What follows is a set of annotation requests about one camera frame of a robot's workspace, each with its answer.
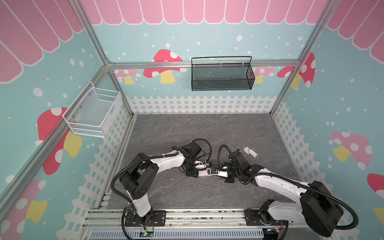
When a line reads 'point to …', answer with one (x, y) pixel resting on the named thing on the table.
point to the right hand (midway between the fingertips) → (217, 169)
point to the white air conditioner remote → (207, 172)
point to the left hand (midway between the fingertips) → (194, 171)
